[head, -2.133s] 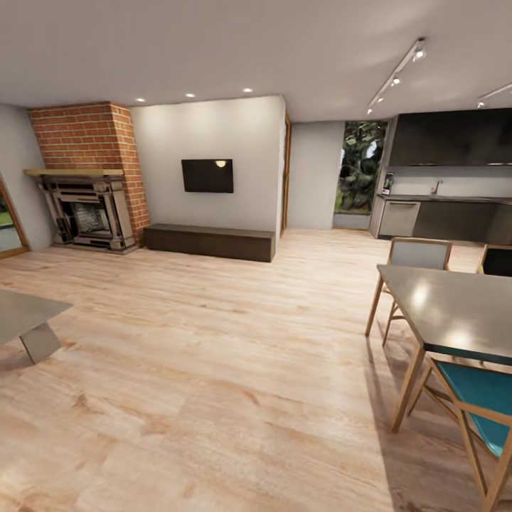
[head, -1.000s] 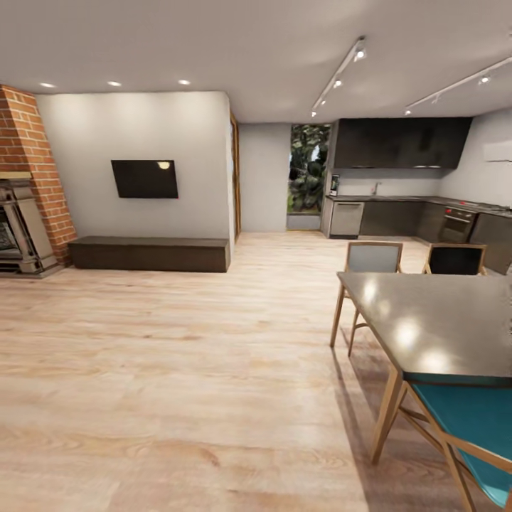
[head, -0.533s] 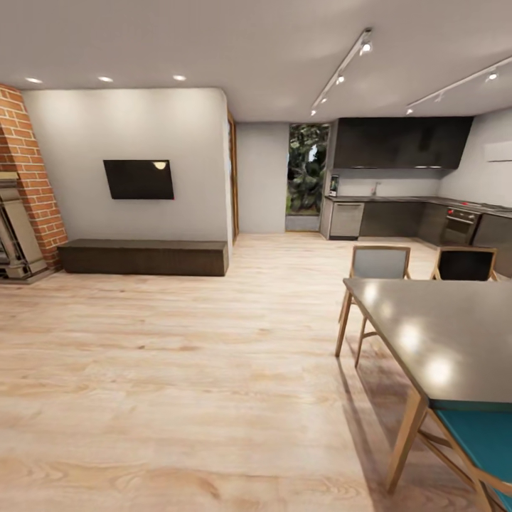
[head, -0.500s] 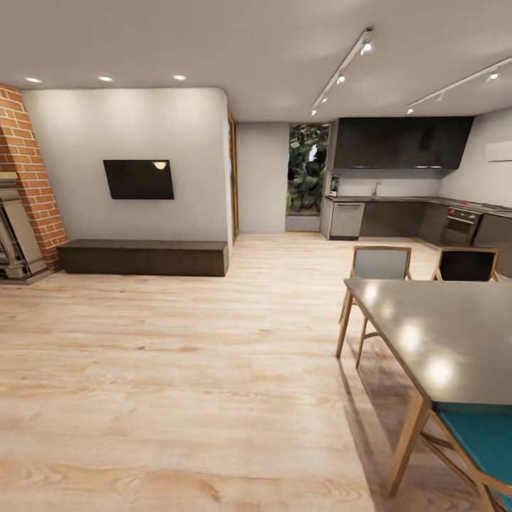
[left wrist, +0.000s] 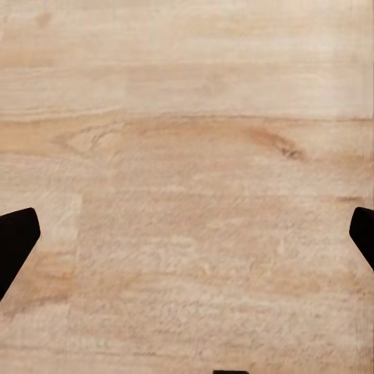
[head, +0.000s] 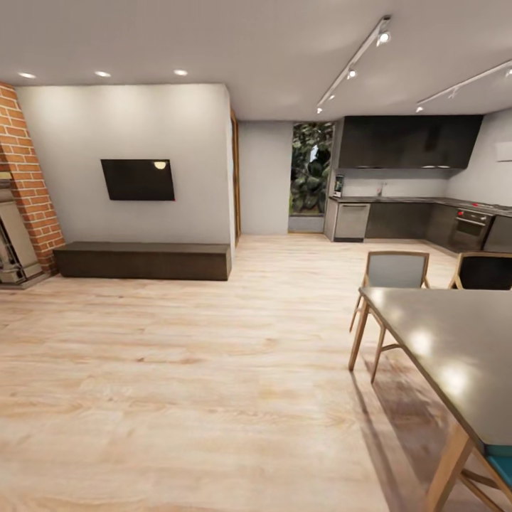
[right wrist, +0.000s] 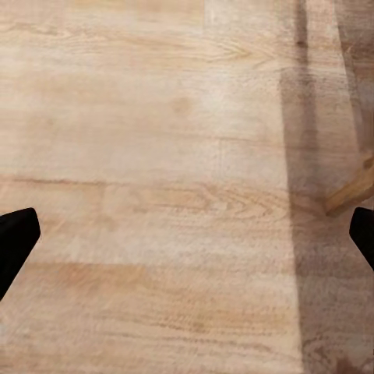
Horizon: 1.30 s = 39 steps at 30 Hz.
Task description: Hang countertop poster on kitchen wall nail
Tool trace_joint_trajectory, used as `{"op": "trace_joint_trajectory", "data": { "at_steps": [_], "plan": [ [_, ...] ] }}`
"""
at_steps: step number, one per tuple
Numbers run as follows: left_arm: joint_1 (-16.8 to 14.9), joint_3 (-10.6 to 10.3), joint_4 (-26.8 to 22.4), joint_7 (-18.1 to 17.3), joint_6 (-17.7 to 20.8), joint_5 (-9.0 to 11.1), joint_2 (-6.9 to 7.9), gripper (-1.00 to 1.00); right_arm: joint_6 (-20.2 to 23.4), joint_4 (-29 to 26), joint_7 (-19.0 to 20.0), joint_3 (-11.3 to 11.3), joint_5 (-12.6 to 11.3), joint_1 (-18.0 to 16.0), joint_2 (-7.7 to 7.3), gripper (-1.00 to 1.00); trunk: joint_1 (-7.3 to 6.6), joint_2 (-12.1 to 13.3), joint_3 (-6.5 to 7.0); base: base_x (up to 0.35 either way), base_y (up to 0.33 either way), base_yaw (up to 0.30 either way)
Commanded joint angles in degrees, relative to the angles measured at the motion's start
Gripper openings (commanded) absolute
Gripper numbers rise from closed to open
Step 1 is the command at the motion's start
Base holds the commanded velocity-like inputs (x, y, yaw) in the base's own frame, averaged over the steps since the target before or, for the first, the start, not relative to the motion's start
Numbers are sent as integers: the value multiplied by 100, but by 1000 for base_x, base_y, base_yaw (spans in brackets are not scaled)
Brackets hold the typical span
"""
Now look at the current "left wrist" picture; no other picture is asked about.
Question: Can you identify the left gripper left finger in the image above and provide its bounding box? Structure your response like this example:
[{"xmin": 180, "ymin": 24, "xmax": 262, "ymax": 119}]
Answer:
[{"xmin": 0, "ymin": 205, "xmax": 41, "ymax": 301}]

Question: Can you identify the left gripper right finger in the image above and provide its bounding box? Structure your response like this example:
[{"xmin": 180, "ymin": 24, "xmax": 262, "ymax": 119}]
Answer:
[{"xmin": 349, "ymin": 206, "xmax": 374, "ymax": 270}]

